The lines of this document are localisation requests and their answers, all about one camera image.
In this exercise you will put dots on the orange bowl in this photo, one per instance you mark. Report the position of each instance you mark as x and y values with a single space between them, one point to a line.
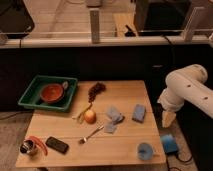
51 93

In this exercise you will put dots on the small object in bin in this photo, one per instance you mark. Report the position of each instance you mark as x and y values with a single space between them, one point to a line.
65 85

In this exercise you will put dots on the blue plastic cup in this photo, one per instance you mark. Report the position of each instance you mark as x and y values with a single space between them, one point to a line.
145 151

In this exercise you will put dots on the green plastic bin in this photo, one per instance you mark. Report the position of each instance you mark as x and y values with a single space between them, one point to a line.
31 97

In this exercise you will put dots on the black smartphone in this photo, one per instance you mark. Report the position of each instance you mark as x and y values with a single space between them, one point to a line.
57 145

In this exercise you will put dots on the wooden table board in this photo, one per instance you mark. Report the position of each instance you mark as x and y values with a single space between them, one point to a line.
119 148

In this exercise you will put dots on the yellow apple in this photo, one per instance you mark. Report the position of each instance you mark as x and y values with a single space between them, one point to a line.
90 116

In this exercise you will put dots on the bunch of dark grapes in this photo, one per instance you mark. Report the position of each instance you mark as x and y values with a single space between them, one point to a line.
95 90

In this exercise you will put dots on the red chili pepper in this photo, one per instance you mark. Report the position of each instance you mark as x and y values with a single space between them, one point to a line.
38 142

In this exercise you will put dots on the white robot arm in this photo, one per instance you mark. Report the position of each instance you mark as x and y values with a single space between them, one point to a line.
185 84

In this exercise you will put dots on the small metal cup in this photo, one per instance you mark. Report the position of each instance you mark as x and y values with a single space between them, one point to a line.
28 147

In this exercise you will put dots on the blue tape roll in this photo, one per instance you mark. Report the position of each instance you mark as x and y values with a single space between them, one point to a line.
169 144

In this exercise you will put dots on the blue crumpled cloth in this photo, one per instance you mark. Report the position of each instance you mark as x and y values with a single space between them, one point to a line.
116 118

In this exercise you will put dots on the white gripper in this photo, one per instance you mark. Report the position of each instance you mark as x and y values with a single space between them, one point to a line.
170 102

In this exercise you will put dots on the blue sponge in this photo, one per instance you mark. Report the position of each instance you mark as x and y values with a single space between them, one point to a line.
139 113

